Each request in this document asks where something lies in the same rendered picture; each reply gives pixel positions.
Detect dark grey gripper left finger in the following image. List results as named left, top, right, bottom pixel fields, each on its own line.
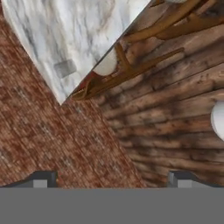
left=2, top=170, right=59, bottom=189

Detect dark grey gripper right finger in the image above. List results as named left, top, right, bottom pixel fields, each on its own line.
left=167, top=170, right=223, bottom=189

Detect small grey glass cup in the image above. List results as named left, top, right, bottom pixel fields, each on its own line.
left=53, top=59, right=78, bottom=79

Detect wooden stool with white seat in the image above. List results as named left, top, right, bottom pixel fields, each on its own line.
left=210, top=100, right=224, bottom=138
left=71, top=43, right=186, bottom=102
left=124, top=0, right=224, bottom=42

